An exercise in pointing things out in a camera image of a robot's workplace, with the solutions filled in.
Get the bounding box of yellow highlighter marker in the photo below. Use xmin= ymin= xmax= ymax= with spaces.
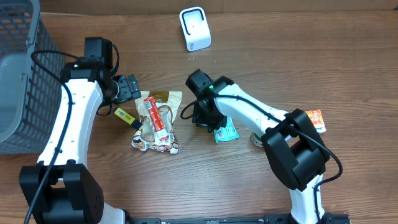
xmin=114 ymin=107 xmax=143 ymax=130

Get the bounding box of teal wet wipes pack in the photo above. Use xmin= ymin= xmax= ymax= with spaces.
xmin=213 ymin=117 xmax=239 ymax=144

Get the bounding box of brown snack bag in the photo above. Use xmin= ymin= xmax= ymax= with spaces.
xmin=131 ymin=91 xmax=182 ymax=154

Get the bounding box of red chocolate bar wrapper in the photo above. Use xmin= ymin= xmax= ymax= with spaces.
xmin=144 ymin=96 xmax=169 ymax=144

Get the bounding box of green lid jar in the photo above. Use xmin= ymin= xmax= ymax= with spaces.
xmin=250 ymin=132 xmax=263 ymax=147

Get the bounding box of orange tissue pack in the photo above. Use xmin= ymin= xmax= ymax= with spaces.
xmin=306 ymin=110 xmax=326 ymax=134

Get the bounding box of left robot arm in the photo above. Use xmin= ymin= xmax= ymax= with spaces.
xmin=19 ymin=37 xmax=134 ymax=223

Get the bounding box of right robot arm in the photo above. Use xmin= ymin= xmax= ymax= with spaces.
xmin=185 ymin=70 xmax=330 ymax=223

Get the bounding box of white barcode scanner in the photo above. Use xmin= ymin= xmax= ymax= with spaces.
xmin=179 ymin=6 xmax=211 ymax=52

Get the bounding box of grey plastic mesh basket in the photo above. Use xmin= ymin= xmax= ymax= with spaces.
xmin=1 ymin=0 xmax=65 ymax=154

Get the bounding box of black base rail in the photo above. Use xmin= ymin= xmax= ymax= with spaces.
xmin=128 ymin=213 xmax=351 ymax=224

